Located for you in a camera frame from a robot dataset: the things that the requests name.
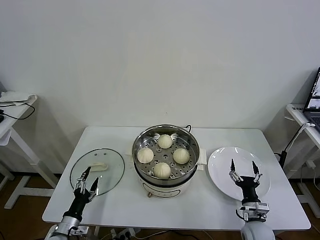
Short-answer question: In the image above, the white round plate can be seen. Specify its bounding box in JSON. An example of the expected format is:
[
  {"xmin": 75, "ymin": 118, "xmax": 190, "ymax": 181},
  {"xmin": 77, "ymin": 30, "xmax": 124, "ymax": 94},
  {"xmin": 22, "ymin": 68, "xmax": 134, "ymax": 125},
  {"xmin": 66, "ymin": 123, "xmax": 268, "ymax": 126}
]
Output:
[{"xmin": 207, "ymin": 146, "xmax": 272, "ymax": 202}]

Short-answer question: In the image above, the large white table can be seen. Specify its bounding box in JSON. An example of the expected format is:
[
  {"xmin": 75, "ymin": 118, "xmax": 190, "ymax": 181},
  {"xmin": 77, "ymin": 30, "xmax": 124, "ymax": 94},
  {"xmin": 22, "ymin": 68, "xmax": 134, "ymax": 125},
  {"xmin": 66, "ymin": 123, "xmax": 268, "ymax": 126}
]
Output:
[{"xmin": 41, "ymin": 125, "xmax": 312, "ymax": 240}]

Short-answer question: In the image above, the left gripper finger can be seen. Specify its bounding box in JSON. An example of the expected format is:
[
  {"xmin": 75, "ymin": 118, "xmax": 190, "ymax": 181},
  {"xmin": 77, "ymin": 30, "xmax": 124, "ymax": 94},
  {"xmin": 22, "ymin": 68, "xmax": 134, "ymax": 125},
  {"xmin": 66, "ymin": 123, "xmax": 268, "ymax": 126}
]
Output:
[
  {"xmin": 88, "ymin": 176, "xmax": 100, "ymax": 201},
  {"xmin": 75, "ymin": 166, "xmax": 92, "ymax": 193}
]

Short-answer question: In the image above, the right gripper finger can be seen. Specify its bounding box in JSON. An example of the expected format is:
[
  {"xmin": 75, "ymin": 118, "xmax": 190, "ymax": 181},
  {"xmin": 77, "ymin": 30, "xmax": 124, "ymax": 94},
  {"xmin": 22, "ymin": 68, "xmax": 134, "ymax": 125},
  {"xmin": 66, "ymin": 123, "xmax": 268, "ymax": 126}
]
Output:
[
  {"xmin": 228, "ymin": 158, "xmax": 243, "ymax": 184},
  {"xmin": 251, "ymin": 160, "xmax": 263, "ymax": 185}
]

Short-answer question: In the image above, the open laptop with lit screen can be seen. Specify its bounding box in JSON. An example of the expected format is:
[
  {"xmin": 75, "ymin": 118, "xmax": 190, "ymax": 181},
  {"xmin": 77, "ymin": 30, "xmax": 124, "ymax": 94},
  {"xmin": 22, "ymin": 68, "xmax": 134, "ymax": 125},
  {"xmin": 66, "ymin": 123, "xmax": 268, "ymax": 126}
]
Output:
[{"xmin": 302, "ymin": 66, "xmax": 320, "ymax": 131}]

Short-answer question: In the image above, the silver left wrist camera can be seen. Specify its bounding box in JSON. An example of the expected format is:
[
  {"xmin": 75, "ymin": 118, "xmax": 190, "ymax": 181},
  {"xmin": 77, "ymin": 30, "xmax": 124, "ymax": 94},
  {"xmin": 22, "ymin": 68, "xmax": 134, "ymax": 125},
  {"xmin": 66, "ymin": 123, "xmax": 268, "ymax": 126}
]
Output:
[{"xmin": 68, "ymin": 224, "xmax": 90, "ymax": 236}]

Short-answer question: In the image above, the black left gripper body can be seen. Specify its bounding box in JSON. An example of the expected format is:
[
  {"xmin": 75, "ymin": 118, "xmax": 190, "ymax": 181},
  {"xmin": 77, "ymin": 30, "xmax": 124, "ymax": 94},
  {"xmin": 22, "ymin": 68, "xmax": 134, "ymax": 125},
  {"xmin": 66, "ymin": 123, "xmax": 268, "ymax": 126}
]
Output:
[{"xmin": 63, "ymin": 186, "xmax": 98, "ymax": 220}]

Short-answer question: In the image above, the black cable with white connector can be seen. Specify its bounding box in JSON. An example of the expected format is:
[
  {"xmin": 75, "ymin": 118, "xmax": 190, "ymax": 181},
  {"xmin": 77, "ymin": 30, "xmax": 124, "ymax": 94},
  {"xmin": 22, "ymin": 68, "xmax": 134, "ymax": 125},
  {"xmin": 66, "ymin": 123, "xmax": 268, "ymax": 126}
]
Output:
[{"xmin": 284, "ymin": 122, "xmax": 316, "ymax": 154}]

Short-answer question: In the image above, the white power strip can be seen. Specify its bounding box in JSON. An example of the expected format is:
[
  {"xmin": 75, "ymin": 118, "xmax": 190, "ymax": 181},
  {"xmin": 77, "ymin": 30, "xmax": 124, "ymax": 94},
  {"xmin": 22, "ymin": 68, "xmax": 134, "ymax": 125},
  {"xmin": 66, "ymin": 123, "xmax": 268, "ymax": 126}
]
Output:
[{"xmin": 109, "ymin": 227, "xmax": 141, "ymax": 240}]

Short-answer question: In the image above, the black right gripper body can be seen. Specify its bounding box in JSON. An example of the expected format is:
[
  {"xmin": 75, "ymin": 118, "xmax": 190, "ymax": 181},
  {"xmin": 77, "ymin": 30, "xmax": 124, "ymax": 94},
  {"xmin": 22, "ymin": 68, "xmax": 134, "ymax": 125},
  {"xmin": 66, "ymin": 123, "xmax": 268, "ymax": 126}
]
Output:
[{"xmin": 235, "ymin": 176, "xmax": 261, "ymax": 204}]

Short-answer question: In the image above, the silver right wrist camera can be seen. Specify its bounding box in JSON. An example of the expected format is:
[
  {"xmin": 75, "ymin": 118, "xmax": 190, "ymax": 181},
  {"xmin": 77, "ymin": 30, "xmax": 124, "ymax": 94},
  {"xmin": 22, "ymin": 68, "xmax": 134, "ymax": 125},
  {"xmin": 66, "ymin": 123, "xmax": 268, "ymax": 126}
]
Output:
[{"xmin": 239, "ymin": 202, "xmax": 270, "ymax": 223}]

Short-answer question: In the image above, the perforated steel steamer basket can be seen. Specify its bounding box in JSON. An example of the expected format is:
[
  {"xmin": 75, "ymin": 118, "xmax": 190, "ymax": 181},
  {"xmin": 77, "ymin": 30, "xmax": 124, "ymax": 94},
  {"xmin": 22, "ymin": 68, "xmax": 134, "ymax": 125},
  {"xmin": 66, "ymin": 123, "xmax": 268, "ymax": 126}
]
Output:
[{"xmin": 131, "ymin": 124, "xmax": 201, "ymax": 187}]

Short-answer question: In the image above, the white electric cooker pot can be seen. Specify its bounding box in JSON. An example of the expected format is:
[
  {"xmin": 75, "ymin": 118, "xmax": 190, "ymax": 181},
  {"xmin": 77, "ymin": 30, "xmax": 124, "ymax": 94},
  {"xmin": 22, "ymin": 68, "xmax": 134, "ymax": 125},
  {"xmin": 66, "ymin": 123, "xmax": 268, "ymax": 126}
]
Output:
[{"xmin": 124, "ymin": 147, "xmax": 208, "ymax": 198}]

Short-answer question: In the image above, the glass lid with white handle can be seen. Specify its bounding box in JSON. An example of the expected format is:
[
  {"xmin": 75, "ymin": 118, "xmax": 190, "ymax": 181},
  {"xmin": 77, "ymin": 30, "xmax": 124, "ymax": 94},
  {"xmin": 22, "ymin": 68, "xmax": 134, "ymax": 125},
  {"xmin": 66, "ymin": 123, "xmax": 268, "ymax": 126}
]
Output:
[{"xmin": 69, "ymin": 148, "xmax": 126, "ymax": 197}]

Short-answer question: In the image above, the white side table with laptop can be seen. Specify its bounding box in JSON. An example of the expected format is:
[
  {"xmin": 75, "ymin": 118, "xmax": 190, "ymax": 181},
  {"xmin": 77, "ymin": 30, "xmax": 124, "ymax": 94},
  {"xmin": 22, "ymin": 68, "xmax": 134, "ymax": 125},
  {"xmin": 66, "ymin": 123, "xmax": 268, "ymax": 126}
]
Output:
[{"xmin": 285, "ymin": 103, "xmax": 320, "ymax": 211}]

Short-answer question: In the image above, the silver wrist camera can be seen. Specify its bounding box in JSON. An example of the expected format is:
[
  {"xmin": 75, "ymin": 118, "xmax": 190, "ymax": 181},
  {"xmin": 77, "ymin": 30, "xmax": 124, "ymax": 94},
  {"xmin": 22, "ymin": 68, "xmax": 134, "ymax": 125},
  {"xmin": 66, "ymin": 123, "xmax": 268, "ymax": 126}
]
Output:
[
  {"xmin": 68, "ymin": 224, "xmax": 90, "ymax": 236},
  {"xmin": 239, "ymin": 202, "xmax": 270, "ymax": 223}
]

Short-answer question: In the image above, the white steamed baozi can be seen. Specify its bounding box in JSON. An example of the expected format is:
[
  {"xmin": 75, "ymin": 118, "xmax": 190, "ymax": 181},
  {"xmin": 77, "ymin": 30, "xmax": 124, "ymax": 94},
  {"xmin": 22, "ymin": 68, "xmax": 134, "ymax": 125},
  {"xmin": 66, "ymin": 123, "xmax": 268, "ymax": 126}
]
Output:
[
  {"xmin": 157, "ymin": 134, "xmax": 173, "ymax": 149},
  {"xmin": 172, "ymin": 147, "xmax": 190, "ymax": 165},
  {"xmin": 153, "ymin": 162, "xmax": 172, "ymax": 180},
  {"xmin": 136, "ymin": 147, "xmax": 155, "ymax": 164}
]

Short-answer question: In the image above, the black looped cable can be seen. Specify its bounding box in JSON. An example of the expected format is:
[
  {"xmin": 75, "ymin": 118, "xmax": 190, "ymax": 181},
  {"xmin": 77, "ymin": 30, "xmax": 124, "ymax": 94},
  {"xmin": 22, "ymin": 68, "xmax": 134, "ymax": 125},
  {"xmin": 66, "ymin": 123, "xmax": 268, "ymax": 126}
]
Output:
[{"xmin": 0, "ymin": 101, "xmax": 36, "ymax": 121}]

